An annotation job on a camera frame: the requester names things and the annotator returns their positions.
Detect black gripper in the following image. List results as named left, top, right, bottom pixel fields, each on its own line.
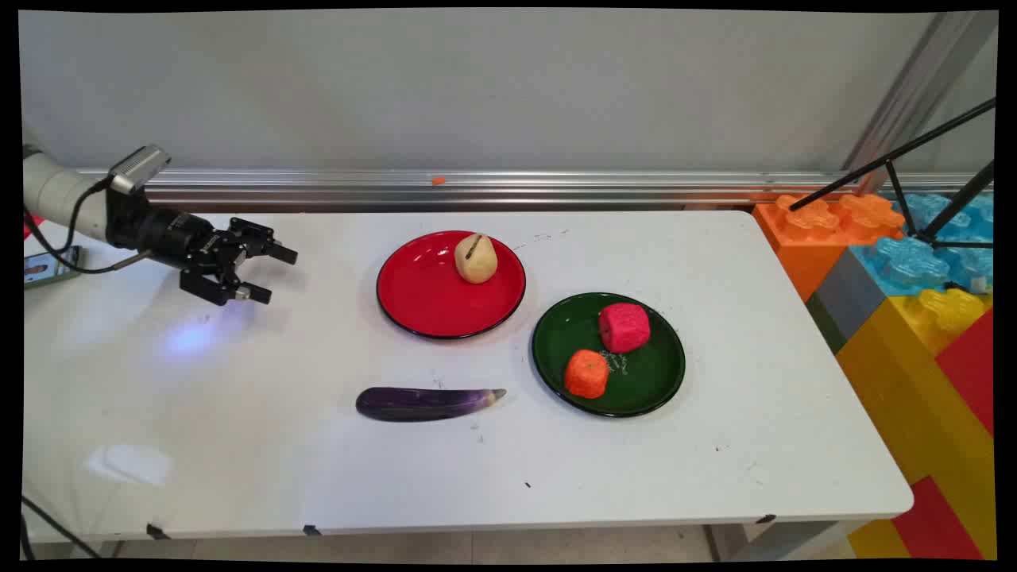
left=106, top=191, right=300, bottom=307

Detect orange toy fruit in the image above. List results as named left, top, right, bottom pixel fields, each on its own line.
left=563, top=350, right=610, bottom=400

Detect red round plate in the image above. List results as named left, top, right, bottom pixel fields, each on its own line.
left=376, top=230, right=527, bottom=341

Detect smartphone with lit screen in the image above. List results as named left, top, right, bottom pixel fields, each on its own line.
left=24, top=245, right=83, bottom=289

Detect purple toy eggplant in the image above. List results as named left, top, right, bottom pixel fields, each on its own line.
left=355, top=386, right=508, bottom=423

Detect beige toy pear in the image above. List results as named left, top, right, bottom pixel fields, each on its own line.
left=454, top=233, right=499, bottom=285

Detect pink-red toy fruit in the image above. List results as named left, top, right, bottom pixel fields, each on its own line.
left=597, top=302, right=652, bottom=354

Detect dark green round plate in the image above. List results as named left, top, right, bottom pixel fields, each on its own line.
left=531, top=292, right=686, bottom=419

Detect orange giant building block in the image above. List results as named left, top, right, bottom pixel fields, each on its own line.
left=752, top=193, right=907, bottom=303

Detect grey table leg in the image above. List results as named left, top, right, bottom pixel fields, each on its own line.
left=706, top=520, right=868, bottom=562

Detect grey giant building block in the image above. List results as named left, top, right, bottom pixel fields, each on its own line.
left=806, top=248, right=888, bottom=355

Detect black tripod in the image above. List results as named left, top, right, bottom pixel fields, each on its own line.
left=788, top=97, right=997, bottom=250

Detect giant colourful toy bricks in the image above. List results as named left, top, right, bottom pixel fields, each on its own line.
left=836, top=287, right=999, bottom=560

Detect blue giant building block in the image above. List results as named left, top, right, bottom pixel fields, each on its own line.
left=850, top=192, right=996, bottom=300

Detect diagonal aluminium profile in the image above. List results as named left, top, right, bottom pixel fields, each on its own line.
left=842, top=11, right=999, bottom=195

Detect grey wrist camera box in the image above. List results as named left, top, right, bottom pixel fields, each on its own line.
left=107, top=145, right=172, bottom=196

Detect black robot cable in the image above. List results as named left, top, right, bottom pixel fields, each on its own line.
left=24, top=178, right=153, bottom=276

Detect aluminium rail along wall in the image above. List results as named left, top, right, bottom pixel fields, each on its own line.
left=75, top=168, right=994, bottom=212

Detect black floor cable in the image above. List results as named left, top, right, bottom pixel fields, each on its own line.
left=21, top=496, right=102, bottom=559

